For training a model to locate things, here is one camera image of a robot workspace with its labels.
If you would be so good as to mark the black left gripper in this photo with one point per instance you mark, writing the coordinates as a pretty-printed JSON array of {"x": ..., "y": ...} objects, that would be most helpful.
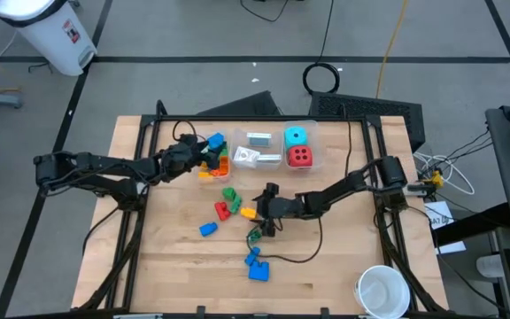
[{"x": 180, "y": 157}]

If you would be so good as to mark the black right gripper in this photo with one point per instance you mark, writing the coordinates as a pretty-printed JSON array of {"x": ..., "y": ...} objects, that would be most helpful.
[{"x": 286, "y": 208}]

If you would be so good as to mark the orange sloped brick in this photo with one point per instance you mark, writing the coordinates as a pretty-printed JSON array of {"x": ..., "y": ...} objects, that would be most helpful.
[{"x": 214, "y": 172}]

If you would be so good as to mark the light blue rounded brick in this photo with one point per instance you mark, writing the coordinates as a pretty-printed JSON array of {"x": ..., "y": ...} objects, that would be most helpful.
[{"x": 215, "y": 141}]

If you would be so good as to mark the long yellow brick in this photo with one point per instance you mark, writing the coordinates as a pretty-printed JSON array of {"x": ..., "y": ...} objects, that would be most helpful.
[{"x": 205, "y": 174}]

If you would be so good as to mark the dark green hollow brick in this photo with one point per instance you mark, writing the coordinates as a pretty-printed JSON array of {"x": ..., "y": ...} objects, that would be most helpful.
[{"x": 253, "y": 235}]

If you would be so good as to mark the black white playing card box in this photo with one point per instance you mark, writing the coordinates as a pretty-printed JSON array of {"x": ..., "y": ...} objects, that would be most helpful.
[
  {"x": 245, "y": 156},
  {"x": 269, "y": 158}
]

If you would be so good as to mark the green small-stud brick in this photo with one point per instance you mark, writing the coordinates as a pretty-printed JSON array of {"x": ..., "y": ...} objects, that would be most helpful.
[{"x": 236, "y": 205}]

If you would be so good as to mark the green two-stud brick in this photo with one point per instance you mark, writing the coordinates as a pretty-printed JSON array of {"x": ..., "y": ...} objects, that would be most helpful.
[{"x": 228, "y": 193}]

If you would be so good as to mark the red brick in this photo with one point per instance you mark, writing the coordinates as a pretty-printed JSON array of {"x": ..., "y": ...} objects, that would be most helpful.
[{"x": 222, "y": 211}]

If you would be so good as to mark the teal playing card box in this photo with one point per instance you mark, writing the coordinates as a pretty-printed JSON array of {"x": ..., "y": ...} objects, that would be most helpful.
[{"x": 259, "y": 139}]

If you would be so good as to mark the red foam die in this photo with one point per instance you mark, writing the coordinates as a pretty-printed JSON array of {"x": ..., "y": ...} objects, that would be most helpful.
[{"x": 300, "y": 156}]

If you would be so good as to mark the large blue brick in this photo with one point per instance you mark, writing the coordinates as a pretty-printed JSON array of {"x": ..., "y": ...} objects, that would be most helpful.
[{"x": 259, "y": 270}]

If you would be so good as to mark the blue single-stud brick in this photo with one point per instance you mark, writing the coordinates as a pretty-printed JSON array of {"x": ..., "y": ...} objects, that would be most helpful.
[{"x": 208, "y": 229}]

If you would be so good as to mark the cyan foam die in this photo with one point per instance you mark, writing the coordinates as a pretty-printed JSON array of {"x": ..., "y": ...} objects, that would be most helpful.
[{"x": 295, "y": 137}]

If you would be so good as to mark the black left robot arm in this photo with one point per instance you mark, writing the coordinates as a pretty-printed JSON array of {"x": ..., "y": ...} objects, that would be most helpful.
[{"x": 104, "y": 164}]

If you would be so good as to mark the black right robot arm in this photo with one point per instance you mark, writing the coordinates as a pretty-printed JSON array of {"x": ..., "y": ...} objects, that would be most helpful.
[{"x": 348, "y": 186}]

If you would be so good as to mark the clear plastic bin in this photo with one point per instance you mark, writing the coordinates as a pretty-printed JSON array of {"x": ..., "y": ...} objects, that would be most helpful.
[
  {"x": 313, "y": 128},
  {"x": 237, "y": 137},
  {"x": 201, "y": 136}
]

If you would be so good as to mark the black flat panel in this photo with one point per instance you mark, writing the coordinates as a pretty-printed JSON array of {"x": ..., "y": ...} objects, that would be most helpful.
[{"x": 246, "y": 106}]

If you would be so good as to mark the black computer case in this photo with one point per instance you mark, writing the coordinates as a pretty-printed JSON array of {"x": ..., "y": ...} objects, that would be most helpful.
[{"x": 365, "y": 111}]

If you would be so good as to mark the white paper cup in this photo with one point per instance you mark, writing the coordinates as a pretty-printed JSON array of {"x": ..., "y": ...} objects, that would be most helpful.
[{"x": 383, "y": 292}]

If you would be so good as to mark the white paper sheet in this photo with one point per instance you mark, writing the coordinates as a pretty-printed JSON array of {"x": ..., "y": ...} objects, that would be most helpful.
[{"x": 441, "y": 217}]

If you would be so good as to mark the white step trash bin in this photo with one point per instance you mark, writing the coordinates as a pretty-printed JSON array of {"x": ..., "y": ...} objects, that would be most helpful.
[{"x": 47, "y": 35}]

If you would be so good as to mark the black aluminium table frame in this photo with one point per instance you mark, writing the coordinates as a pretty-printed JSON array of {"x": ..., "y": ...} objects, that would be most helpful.
[{"x": 259, "y": 118}]

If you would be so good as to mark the black frame bracket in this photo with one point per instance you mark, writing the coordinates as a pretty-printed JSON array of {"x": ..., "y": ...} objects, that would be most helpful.
[
  {"x": 200, "y": 310},
  {"x": 324, "y": 311}
]

